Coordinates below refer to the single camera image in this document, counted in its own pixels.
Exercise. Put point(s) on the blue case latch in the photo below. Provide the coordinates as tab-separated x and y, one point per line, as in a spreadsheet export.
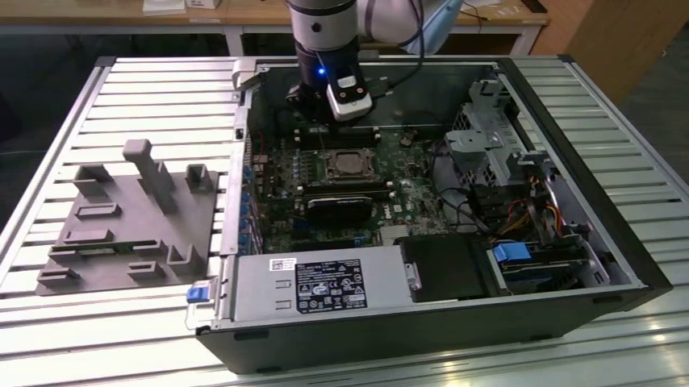
197	293

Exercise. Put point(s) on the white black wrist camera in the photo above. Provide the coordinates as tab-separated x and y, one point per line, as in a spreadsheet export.
350	96

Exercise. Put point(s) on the wooden desk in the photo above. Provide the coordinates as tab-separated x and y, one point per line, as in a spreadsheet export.
107	18

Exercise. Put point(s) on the white box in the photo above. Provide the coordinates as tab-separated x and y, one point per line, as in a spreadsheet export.
162	6
202	3

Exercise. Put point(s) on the black plastic drive cover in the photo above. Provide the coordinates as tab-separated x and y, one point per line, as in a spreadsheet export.
446	266

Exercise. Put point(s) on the black graphics card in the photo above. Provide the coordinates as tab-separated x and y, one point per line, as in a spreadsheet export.
340	211

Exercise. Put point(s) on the silver metal drive cage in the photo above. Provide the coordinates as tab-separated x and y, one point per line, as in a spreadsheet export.
485	139

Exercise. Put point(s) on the silver power supply unit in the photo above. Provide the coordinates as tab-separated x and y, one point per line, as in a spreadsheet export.
253	290

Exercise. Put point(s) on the grey parts rack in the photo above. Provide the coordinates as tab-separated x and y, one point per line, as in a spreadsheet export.
123	225

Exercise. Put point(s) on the silver coin cell battery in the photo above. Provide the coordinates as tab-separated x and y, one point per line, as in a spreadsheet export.
408	140

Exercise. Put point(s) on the wooden cabinet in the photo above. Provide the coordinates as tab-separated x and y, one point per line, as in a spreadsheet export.
619	40

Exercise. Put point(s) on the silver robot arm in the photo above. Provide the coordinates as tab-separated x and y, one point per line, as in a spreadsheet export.
324	24

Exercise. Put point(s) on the CPU socket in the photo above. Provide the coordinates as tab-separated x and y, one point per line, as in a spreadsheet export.
345	177

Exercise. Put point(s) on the blue disk carrier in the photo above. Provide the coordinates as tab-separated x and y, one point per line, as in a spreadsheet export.
512	252

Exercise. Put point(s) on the green motherboard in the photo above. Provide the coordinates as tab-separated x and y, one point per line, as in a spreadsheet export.
420	193

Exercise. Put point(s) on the black PC case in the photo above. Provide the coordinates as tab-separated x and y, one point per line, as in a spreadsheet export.
377	346

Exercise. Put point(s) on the silver chipset heat sink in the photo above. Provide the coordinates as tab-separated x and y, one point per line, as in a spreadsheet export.
394	234

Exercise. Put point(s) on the thin metal locking lever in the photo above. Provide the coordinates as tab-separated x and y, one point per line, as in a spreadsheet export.
324	145

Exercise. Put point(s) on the grey plastic case latch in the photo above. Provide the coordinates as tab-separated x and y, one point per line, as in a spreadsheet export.
245	72

